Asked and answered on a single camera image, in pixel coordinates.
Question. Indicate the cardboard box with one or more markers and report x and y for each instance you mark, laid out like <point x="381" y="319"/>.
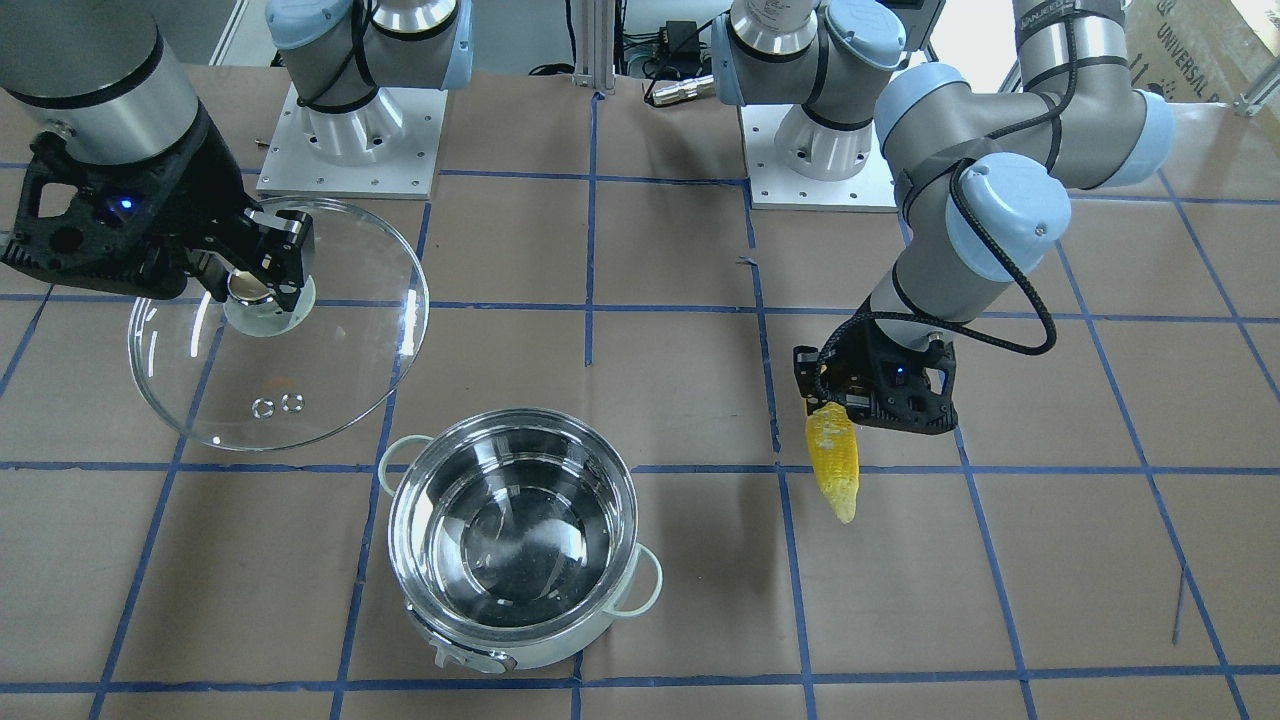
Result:
<point x="1200" y="51"/>

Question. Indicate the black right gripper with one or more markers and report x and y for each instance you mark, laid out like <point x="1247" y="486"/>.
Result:
<point x="190" y="202"/>

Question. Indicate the brown paper table cover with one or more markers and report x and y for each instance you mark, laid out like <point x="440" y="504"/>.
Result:
<point x="1097" y="539"/>

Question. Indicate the pale green steel pot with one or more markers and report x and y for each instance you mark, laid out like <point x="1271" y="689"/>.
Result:
<point x="513" y="537"/>

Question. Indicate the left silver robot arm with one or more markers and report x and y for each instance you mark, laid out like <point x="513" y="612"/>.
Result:
<point x="982" y="180"/>

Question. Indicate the glass pot lid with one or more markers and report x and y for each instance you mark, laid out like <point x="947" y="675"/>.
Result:
<point x="244" y="374"/>

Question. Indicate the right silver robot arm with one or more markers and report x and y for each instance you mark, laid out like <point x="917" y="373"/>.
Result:
<point x="100" y="75"/>

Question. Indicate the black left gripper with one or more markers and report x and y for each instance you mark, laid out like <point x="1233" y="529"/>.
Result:
<point x="851" y="369"/>

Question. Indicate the yellow corn cob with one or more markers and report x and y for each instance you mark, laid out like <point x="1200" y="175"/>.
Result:
<point x="832" y="445"/>

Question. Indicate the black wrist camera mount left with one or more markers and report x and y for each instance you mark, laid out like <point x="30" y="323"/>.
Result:
<point x="914" y="388"/>

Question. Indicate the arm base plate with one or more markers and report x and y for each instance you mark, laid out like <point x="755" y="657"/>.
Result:
<point x="386" y="150"/>
<point x="795" y="164"/>

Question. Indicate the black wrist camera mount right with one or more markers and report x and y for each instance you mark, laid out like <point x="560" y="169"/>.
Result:
<point x="88" y="226"/>

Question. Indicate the aluminium frame post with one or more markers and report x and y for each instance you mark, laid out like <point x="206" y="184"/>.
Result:
<point x="595" y="27"/>

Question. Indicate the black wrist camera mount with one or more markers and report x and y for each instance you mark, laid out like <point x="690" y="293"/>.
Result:
<point x="914" y="388"/>
<point x="88" y="226"/>

